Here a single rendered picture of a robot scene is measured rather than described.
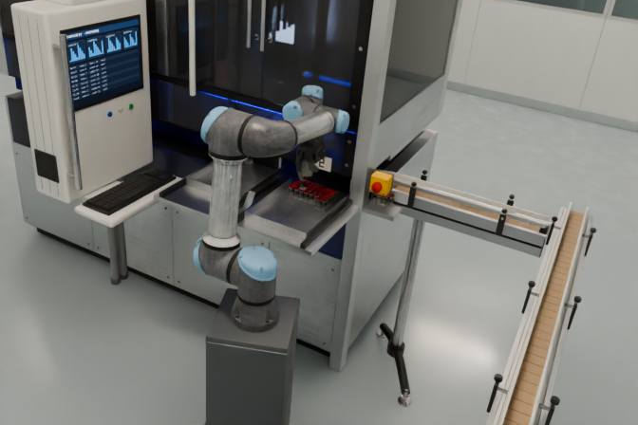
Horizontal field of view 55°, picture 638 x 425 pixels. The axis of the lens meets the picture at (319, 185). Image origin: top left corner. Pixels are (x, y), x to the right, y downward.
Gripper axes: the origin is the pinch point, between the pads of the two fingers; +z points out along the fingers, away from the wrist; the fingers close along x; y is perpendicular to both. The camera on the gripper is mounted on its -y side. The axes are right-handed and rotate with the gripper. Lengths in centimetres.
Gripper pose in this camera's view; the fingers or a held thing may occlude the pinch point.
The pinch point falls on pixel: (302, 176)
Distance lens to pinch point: 230.0
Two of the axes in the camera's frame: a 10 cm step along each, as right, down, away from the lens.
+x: 4.9, -3.6, 8.0
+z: -0.7, 8.9, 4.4
